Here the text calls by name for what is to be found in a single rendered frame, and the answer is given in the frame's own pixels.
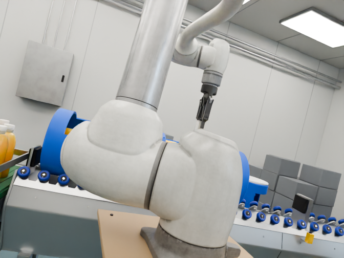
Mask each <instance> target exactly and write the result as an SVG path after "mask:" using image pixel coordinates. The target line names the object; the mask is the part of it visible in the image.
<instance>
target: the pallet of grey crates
mask: <svg viewBox="0 0 344 258"><path fill-rule="evenodd" d="M300 164H301V163H300V162H297V161H294V160H290V159H286V158H282V157H278V156H274V155H268V154H267V155H266V158H265V162H264V166H263V167H260V166H256V165H251V164H249V170H250V176H252V177H255V178H258V179H261V180H264V181H266V182H268V190H267V194H266V195H262V194H260V198H259V202H258V206H257V210H262V205H263V204H269V205H270V208H269V212H274V211H273V208H274V207H275V206H280V207H281V209H282V210H281V213H280V214H282V215H284V214H285V209H287V208H291V209H292V210H293V208H292V205H293V201H294V197H295V195H296V194H301V195H304V196H306V197H308V198H310V199H312V200H314V201H313V205H312V209H311V213H314V214H315V217H314V221H318V219H317V217H318V216H319V215H325V217H326V219H325V223H328V218H330V216H331V212H332V209H333V207H334V203H335V199H336V195H337V190H338V186H339V182H340V178H341V173H337V172H334V171H331V170H327V169H323V168H320V167H316V166H311V165H307V164H303V165H302V169H301V172H300V177H298V172H299V168H300Z"/></svg>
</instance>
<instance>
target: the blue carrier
mask: <svg viewBox="0 0 344 258"><path fill-rule="evenodd" d="M84 121H90V120H85V119H81V118H77V113H76V112H75V111H71V110H66V109H58V110H57V111H56V112H55V114H54V115H53V117H52V119H51V121H50V124H49V126H48V129H47V132H46V135H45V138H44V142H43V145H42V149H41V155H40V169H41V170H47V171H49V172H50V174H51V175H56V176H60V175H61V174H66V173H65V171H64V169H63V168H62V165H61V162H60V153H61V148H62V145H63V142H64V140H65V138H66V137H67V135H65V131H66V128H72V129H73V128H74V127H76V126H77V125H79V124H80V123H82V122H84ZM166 140H168V141H173V142H176V143H179V142H178V141H174V140H169V139H166V136H165V134H164V133H163V137H162V141H164V142H166ZM239 154H240V157H241V161H242V170H243V183H242V190H241V196H240V201H239V204H240V203H241V202H242V200H243V198H244V196H245V194H246V191H247V188H248V184H249V176H250V170H249V163H248V160H247V157H246V156H245V154H244V153H242V152H240V151H239Z"/></svg>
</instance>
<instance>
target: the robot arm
mask: <svg viewBox="0 0 344 258"><path fill-rule="evenodd" d="M244 1H245V0H222V1H221V2H220V3H219V4H218V5H217V6H216V7H214V8H213V9H212V10H210V11H209V12H207V13H206V14H204V15H203V16H201V17H200V18H198V19H197V20H195V21H194V22H193V23H191V24H190V25H188V26H187V27H186V28H185V29H184V30H183V32H182V34H181V36H179V37H178V35H179V32H180V28H181V25H182V20H183V17H184V13H185V10H186V6H187V3H188V0H145V2H144V5H143V8H142V12H141V15H140V20H139V23H138V27H137V30H136V33H135V36H134V40H133V43H132V46H131V49H130V53H129V55H128V59H127V62H126V65H125V68H124V72H123V75H122V78H121V81H120V85H119V88H118V92H117V95H116V98H115V100H111V101H109V102H107V103H105V104H104V105H103V106H101V107H100V109H99V111H98V112H97V114H96V115H95V116H94V118H93V119H92V120H91V121H84V122H82V123H80V124H79V125H77V126H76V127H74V128H73V129H72V130H71V132H70V133H69V134H68V135H67V137H66V138H65V140H64V142H63V145H62V148H61V153H60V162H61V165H62V168H63V169H64V172H65V173H66V175H67V176H68V177H69V178H70V179H71V180H72V181H73V182H74V183H76V184H77V185H78V186H80V187H81V188H83V189H84V190H86V191H88V192H90V193H92V194H94V195H96V196H99V197H101V198H104V199H107V200H110V201H113V202H116V203H120V204H123V205H127V206H132V207H138V208H143V209H147V210H150V211H151V212H153V213H154V214H156V215H157V216H159V217H160V220H159V223H158V226H157V228H153V227H142V228H141V231H140V235H141V236H142V237H143V238H144V239H145V241H146V243H147V245H148V248H149V250H150V252H151V254H152V257H153V258H235V257H238V256H240V253H241V250H240V247H239V246H238V245H237V244H234V243H230V242H228V237H229V234H230V232H231V229H232V227H233V223H234V220H235V216H236V213H237V210H238V205H239V201H240V196H241V190H242V183H243V170H242V161H241V157H240V154H239V150H238V147H237V144H236V143H235V142H234V141H232V140H229V139H227V138H224V137H222V136H219V135H216V134H213V133H211V132H208V131H205V130H204V128H205V124H206V121H208V118H209V115H210V111H211V107H212V104H213V102H214V99H212V96H215V95H216V94H217V91H218V88H217V87H220V85H221V81H222V78H223V74H224V72H225V70H226V67H227V64H228V59H229V43H228V42H227V41H225V40H223V39H220V38H215V39H214V40H212V41H211V42H210V44H209V46H202V45H199V44H198V42H197V40H196V39H195V38H196V37H197V36H199V35H201V34H203V33H205V32H207V31H209V30H210V29H212V28H214V27H216V26H218V25H220V24H222V23H224V22H225V21H227V20H229V19H230V18H231V17H233V16H234V15H235V14H236V13H237V12H238V10H239V9H240V7H241V6H242V4H243V3H244ZM171 61H172V62H174V63H177V64H179V65H183V66H187V67H195V68H200V69H202V70H204V72H203V76H202V80H201V83H202V87H201V93H203V94H204V95H203V97H202V99H200V103H199V107H198V112H197V116H196V119H197V121H196V125H195V129H194V131H189V132H187V133H185V134H184V135H182V136H181V138H180V141H179V143H168V142H164V141H162V137H163V123H162V121H161V119H160V116H159V115H158V113H157V109H158V106H159V102H160V98H161V95H162V91H163V88H164V84H165V81H166V77H167V73H168V70H169V66H170V63H171Z"/></svg>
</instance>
